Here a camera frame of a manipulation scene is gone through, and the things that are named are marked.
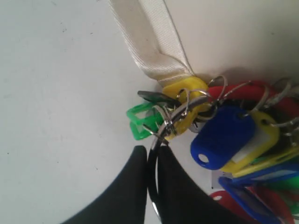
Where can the cream fabric bag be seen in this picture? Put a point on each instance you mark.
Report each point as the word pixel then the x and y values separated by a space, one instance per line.
pixel 239 39

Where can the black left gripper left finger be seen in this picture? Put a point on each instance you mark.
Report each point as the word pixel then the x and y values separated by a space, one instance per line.
pixel 124 201

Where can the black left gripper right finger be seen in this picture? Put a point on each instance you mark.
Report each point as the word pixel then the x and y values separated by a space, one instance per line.
pixel 181 200

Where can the colourful key tag bunch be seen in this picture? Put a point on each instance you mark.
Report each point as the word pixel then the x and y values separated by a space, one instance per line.
pixel 248 133

